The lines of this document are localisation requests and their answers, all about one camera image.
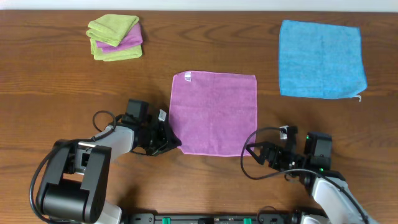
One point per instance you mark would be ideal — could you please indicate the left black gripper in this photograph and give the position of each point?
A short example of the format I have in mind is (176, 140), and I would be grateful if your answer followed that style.
(159, 134)

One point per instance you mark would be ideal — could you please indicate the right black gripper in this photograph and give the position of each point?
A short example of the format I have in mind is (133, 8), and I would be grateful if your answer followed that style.
(273, 155)

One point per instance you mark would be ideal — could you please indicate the purple microfiber cloth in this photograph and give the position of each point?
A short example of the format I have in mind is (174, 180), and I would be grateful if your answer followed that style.
(213, 113)

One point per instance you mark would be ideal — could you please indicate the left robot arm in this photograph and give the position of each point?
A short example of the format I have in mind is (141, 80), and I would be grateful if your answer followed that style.
(70, 183)

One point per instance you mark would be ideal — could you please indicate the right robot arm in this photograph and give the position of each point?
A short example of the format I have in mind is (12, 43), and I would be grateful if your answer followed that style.
(328, 188)

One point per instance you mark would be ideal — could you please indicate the bottom folded green cloth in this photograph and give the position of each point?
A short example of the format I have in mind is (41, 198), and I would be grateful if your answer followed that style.
(134, 52)

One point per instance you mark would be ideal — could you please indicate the folded green cloth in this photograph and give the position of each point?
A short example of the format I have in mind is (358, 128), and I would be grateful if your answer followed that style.
(111, 28)
(134, 52)

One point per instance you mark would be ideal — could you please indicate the blue microfiber cloth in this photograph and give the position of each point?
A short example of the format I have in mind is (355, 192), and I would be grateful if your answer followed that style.
(320, 61)

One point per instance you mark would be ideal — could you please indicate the top folded green cloth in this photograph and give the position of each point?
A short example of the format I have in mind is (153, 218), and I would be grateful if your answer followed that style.
(111, 28)

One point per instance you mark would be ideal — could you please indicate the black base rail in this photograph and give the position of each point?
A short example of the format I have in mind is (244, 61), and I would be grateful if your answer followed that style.
(263, 218)

